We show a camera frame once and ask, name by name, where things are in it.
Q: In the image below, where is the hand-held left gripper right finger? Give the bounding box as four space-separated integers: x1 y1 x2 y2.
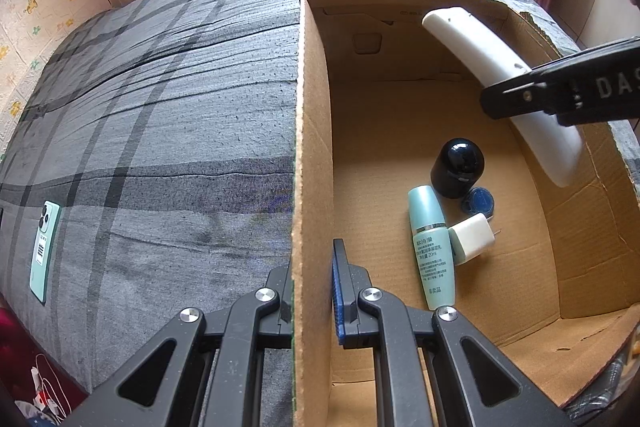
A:
330 238 577 427

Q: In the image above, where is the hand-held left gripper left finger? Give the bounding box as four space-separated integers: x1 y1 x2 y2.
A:
60 264 294 427

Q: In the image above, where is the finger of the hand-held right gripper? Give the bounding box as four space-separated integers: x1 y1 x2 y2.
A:
479 56 582 122

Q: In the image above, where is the white remote control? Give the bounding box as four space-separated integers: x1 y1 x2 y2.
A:
421 7 586 188

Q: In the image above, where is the teal lotion bottle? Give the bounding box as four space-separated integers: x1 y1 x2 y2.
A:
407 185 457 312

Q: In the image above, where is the small blue jar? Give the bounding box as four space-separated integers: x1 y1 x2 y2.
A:
461 187 495 217

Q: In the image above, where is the white charger plug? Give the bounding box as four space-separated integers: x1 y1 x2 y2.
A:
447 213 502 266

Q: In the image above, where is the brown cardboard box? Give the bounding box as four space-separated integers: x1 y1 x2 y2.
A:
291 0 640 427

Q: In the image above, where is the black domed cylinder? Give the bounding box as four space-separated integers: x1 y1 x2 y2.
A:
430 138 486 199

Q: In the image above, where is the grey plaid blanket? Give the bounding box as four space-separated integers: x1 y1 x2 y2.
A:
0 0 637 427

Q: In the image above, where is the mint green smartphone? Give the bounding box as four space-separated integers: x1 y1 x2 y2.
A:
28 200 62 306

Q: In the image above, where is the dark object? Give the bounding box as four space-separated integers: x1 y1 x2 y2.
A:
565 349 638 424

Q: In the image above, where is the white cable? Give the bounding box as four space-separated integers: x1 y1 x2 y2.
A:
29 354 67 423

